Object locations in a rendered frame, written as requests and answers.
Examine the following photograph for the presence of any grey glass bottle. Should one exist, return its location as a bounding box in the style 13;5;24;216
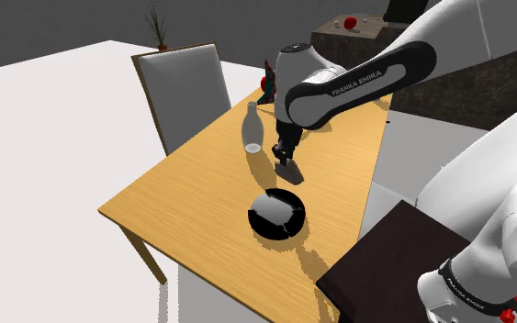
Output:
241;100;265;155

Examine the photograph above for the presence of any colourful patterned cone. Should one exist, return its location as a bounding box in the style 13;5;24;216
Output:
256;58;279;106

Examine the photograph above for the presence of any black round bowl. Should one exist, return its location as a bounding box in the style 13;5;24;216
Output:
247;188;308;240

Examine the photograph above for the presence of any dark cabinet with small things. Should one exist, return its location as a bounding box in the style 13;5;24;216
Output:
309;0;430;71

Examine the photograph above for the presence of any wooden table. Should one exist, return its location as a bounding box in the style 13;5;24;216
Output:
96;85;394;323

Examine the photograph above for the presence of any potted plant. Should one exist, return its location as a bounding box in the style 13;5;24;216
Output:
143;1;170;51

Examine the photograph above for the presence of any dark brown counter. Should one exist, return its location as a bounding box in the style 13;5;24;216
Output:
388;44;517;132

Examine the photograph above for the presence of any grey chair with wooden frame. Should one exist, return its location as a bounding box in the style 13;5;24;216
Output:
130;41;233;157

